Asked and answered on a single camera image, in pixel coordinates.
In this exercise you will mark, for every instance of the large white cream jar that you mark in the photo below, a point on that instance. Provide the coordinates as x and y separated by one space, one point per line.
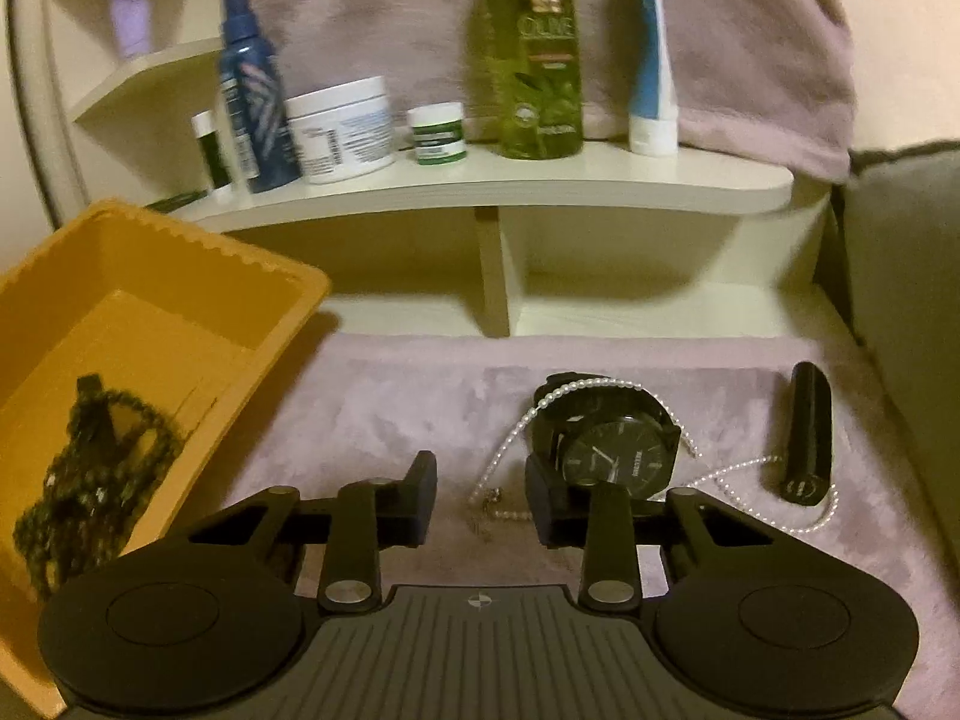
341 135

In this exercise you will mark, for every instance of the black cylinder case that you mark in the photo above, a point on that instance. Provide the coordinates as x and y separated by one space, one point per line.
808 427

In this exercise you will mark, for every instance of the purple tube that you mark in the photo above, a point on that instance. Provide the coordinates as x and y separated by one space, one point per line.
131 15

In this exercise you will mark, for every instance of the pink hanging towel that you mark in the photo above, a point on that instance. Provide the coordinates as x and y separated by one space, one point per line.
375 15

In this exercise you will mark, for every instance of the black lip balm stick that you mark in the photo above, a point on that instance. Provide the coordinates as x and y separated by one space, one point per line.
214 157

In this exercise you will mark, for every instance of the green oil pump bottle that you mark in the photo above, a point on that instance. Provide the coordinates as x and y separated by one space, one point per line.
529 52

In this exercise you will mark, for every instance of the blue spray bottle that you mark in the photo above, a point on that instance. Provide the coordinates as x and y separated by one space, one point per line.
251 105

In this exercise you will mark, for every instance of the pink fluffy mat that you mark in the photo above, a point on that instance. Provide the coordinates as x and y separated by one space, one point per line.
405 397

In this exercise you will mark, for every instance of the grey cushion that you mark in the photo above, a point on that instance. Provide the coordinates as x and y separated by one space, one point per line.
907 255

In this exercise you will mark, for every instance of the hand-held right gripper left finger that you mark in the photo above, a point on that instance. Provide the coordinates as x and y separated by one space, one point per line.
424 499

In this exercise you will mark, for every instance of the orange plastic tray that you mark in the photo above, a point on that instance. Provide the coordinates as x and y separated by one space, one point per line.
150 255

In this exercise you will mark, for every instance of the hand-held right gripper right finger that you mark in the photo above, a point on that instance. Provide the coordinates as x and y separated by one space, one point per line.
541 502

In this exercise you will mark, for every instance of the blue and white tube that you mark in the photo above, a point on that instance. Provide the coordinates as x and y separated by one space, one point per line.
652 75

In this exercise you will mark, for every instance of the black wristwatch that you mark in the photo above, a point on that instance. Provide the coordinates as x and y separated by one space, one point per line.
615 450

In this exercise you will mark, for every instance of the small white jar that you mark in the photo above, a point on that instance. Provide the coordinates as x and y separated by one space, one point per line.
439 135

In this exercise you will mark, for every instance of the white wooden shelf unit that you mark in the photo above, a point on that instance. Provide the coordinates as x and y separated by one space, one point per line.
525 187

